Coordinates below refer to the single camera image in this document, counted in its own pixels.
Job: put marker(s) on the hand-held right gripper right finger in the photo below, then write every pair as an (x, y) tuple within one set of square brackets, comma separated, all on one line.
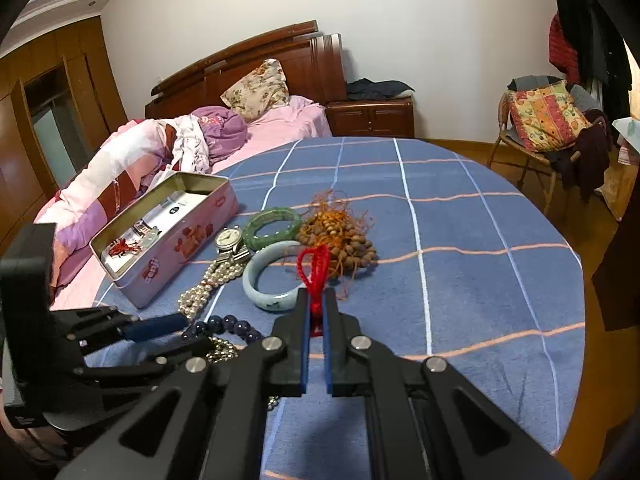
[(327, 360)]

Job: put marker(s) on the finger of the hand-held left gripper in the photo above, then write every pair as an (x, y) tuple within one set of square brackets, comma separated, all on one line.
[(155, 327), (165, 357)]

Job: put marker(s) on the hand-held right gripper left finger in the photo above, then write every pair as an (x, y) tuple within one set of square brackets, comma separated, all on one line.
[(303, 360)]

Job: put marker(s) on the pink tin box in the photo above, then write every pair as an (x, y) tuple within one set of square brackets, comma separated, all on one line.
[(190, 245)]

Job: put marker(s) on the pale jade bangle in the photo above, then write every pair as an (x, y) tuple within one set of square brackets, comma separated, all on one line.
[(252, 280)]

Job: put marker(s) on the silver wristwatch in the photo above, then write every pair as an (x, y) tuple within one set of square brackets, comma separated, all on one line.
[(228, 238)]

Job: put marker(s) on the wooden wardrobe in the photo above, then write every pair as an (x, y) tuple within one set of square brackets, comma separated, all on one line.
[(40, 135)]

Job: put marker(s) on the pink and white quilt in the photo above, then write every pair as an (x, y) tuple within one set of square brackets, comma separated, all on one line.
[(125, 155)]

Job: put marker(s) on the blue plaid tablecloth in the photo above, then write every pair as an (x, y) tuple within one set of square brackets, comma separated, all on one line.
[(475, 285)]

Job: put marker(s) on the white floral cloth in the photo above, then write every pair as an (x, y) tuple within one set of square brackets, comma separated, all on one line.
[(192, 145)]

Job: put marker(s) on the purple garment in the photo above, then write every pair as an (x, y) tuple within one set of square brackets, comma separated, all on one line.
[(225, 130)]

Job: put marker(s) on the pink bed with headboard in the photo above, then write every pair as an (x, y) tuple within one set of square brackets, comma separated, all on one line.
[(285, 122)]

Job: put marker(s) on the wooden nightstand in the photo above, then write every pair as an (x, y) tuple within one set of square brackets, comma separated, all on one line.
[(370, 117)]

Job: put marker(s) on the floral pillow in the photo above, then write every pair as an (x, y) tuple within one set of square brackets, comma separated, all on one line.
[(257, 90)]

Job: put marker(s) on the dark folded clothes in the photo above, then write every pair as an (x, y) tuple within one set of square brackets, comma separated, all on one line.
[(377, 89)]

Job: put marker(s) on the wooden bed headboard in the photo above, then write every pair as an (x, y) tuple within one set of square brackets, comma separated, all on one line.
[(250, 67)]

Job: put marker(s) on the wicker chair with cushion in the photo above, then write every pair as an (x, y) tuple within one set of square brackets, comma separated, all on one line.
[(530, 160)]

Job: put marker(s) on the patchwork cushion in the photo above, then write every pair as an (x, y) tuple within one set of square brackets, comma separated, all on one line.
[(545, 115)]

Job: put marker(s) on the dark maroon clothes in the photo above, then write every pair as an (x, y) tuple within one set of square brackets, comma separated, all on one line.
[(592, 155)]

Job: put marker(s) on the grey garment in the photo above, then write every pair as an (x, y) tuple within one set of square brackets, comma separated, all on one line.
[(535, 82)]

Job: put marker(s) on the small pink cloth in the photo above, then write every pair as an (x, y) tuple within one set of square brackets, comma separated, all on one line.
[(629, 154)]

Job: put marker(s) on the white green patterned board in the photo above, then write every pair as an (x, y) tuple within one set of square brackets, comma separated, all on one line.
[(629, 129)]

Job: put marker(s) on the hanging red garment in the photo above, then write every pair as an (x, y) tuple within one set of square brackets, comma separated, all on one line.
[(562, 47)]

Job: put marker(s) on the hanging black coat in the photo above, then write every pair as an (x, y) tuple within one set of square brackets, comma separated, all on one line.
[(595, 25)]

